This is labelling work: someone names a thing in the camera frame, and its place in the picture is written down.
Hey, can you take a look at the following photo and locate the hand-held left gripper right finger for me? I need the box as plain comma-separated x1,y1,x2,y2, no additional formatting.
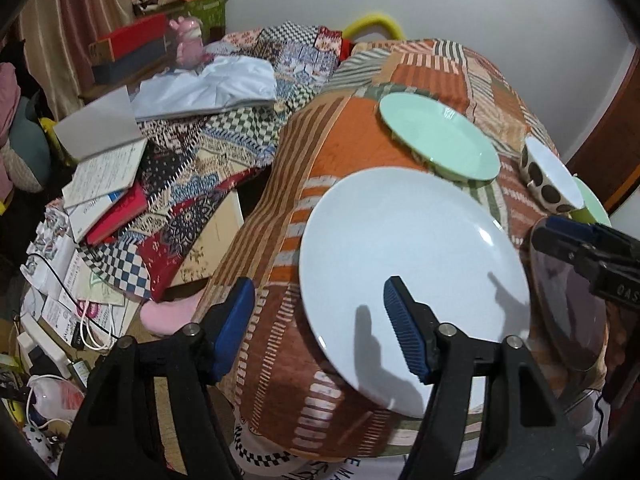
382,276,588,480

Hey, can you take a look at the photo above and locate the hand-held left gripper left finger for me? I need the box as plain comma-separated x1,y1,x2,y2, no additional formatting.
57,277,257,480

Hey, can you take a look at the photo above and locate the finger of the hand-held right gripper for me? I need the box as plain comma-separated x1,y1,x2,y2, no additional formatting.
545,215,640,262
531,229,603,286

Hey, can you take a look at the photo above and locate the white plate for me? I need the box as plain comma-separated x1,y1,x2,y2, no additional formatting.
298,167,532,419

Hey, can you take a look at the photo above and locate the green plate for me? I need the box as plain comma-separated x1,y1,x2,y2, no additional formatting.
378,92,501,182

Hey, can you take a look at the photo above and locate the green bowl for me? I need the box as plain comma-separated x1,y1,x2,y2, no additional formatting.
570,177,612,228

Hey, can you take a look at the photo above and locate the polka dot bowl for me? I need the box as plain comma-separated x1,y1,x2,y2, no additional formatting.
518,136,585,214

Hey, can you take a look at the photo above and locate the wooden door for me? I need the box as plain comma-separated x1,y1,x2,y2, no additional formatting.
565,40,640,216

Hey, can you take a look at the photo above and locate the red book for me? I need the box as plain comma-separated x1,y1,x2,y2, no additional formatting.
85,180,150,246

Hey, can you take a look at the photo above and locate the checkered patchwork quilt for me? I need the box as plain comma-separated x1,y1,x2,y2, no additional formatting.
75,22,346,301

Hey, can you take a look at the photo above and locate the pile of white papers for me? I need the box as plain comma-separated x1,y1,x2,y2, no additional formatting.
20,200,146,341

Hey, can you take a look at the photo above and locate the handwritten notebook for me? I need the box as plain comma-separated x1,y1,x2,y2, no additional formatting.
62,137,149,209

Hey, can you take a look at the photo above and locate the white plastic bag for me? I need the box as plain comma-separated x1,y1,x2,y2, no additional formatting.
27,375,86,426

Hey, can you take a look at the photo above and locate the orange patchwork blanket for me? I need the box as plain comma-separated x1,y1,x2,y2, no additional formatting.
192,37,611,461

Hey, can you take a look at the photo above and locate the white cloth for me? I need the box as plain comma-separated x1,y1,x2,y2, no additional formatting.
127,55,277,122

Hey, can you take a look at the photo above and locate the dark grey box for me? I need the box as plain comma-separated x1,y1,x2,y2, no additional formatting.
91,40,168,86

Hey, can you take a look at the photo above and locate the pink figurine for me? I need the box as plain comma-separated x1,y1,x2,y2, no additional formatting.
168,16,207,68

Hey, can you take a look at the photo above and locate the yellow foam tube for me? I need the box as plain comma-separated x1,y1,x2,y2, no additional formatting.
342,11,405,43

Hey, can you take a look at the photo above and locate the red long box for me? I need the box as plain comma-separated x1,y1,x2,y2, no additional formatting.
89,12,168,67

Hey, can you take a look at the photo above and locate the green storage box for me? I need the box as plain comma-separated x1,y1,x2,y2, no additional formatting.
185,0,228,43

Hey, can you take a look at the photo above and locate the pink cloth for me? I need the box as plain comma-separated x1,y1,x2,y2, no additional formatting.
0,62,23,201

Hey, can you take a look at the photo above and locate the striped curtain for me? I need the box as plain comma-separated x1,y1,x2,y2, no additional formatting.
15,0,136,121

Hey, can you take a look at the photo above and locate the white charging cable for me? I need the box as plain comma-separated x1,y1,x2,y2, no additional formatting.
75,300,108,351

